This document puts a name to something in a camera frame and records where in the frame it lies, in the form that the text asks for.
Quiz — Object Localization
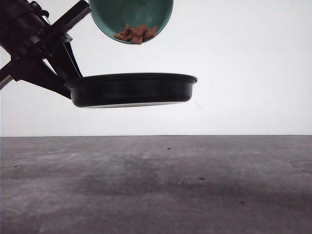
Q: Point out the teal green bowl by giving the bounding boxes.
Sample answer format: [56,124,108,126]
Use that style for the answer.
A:
[89,0,174,45]

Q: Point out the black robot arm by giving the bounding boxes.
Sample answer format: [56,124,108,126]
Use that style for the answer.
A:
[0,0,91,98]

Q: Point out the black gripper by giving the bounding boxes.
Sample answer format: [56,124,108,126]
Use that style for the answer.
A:
[0,0,91,99]

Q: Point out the black frying pan green handle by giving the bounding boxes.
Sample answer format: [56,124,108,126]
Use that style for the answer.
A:
[65,73,197,108]

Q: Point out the pile of brown beef pieces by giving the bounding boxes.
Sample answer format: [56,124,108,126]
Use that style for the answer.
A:
[113,23,158,44]

